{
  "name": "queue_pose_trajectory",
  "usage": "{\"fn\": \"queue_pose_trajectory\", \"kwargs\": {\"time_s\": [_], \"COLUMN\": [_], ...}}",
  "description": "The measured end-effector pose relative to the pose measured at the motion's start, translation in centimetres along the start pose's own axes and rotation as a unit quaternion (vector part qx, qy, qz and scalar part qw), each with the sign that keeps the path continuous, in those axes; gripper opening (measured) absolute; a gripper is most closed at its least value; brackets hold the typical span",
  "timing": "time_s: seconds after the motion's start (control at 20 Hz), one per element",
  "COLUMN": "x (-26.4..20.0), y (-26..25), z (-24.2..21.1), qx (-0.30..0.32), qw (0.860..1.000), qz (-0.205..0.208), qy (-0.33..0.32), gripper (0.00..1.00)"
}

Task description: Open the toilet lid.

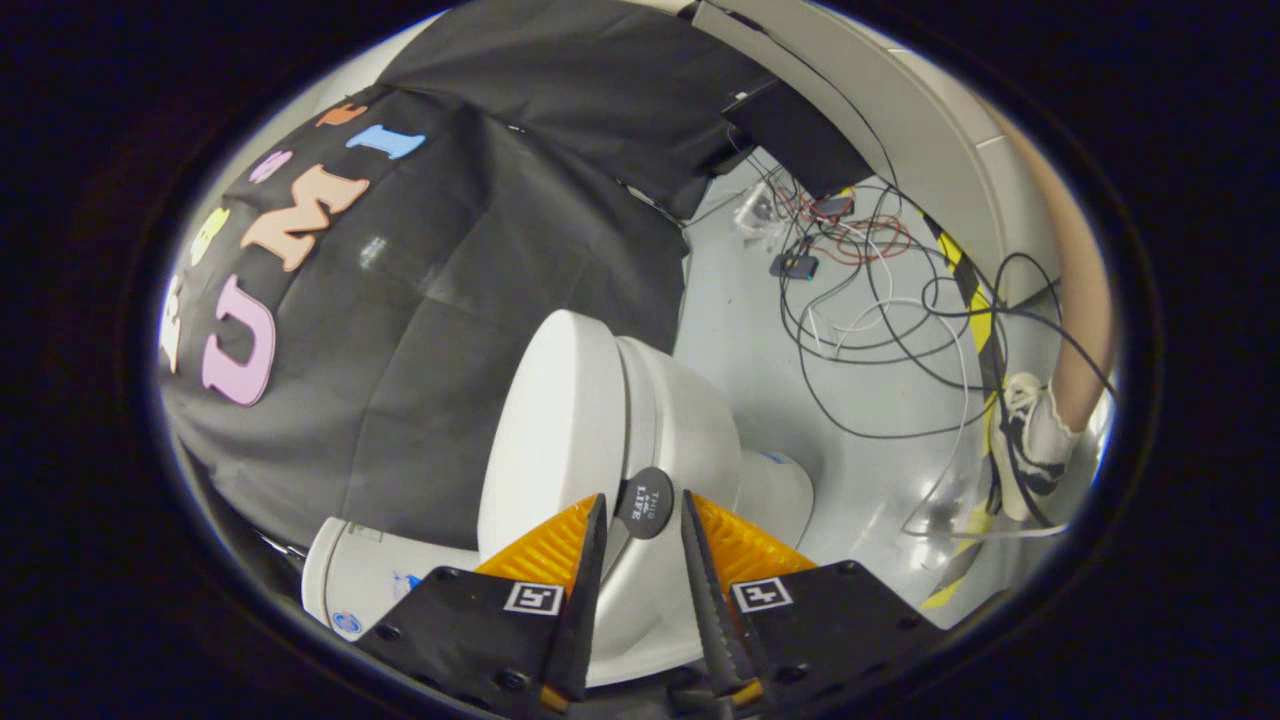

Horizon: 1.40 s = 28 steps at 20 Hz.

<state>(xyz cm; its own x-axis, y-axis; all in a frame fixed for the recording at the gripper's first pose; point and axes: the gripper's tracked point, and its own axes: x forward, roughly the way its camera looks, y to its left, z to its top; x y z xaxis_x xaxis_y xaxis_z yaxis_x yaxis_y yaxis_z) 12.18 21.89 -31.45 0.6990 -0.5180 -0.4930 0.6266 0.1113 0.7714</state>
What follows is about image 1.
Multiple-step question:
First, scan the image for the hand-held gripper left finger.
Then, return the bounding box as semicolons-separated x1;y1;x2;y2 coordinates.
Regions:
355;492;609;716

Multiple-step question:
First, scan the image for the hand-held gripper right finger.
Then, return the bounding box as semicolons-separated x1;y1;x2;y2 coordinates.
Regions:
681;489;947;711

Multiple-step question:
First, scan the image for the white toilet lid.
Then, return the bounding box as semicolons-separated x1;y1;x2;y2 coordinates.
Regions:
477;309;633;566

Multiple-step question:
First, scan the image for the black round lid tab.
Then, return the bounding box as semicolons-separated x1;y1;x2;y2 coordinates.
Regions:
614;466;676;541

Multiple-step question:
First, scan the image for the white toilet bowl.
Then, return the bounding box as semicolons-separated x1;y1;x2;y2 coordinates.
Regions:
585;335;816;691

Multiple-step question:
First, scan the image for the white toilet tank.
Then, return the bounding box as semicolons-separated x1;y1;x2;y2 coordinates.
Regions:
301;515;483;642

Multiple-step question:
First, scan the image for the black backdrop cloth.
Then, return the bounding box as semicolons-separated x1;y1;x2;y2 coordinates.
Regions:
158;0;783;553

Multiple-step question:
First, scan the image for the white sneaker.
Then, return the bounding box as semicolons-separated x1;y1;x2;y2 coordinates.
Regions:
988;371;1079;524

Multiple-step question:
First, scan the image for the white sock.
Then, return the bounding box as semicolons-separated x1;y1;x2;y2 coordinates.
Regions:
1028;385;1089;469

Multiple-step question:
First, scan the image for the clear plastic bag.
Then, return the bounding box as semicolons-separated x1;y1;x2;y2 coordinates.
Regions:
732;185;783;241

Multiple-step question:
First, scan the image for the yellow black hazard tape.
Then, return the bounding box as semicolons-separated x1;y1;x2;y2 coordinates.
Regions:
918;213;1009;612

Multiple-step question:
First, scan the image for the black flat box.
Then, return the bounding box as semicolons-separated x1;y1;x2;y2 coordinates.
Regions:
720;78;877;200

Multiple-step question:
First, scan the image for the person's leg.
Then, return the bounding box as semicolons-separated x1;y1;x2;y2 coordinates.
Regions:
975;95;1118;433

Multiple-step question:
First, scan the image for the white board panel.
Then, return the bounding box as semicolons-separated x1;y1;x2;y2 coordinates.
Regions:
690;0;1004;301

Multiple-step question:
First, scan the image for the tangle of black cables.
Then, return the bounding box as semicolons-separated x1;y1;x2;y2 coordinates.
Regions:
690;150;1119;531

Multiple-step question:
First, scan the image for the white cable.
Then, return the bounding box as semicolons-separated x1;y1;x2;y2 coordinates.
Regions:
800;230;1071;541

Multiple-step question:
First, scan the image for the red cable bundle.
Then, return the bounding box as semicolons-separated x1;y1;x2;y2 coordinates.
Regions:
775;185;916;266

